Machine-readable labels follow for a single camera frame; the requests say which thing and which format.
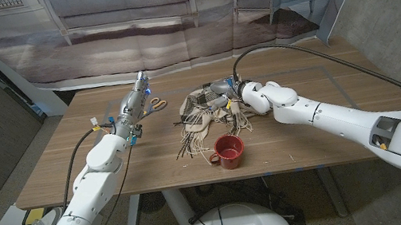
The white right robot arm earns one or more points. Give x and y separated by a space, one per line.
347 121

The red ceramic mug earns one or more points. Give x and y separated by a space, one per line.
232 158

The white table leg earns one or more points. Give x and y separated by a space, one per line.
133 220
332 192

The white table column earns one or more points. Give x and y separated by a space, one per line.
179 208

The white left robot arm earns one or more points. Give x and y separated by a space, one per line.
85 199

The beige plaid fringed scarf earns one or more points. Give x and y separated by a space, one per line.
196 111

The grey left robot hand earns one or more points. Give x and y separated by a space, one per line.
131 106

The printed room backdrop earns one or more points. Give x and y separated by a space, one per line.
112 41

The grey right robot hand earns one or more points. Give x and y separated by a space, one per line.
227 89

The yellow black floor item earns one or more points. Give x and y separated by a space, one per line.
33 215

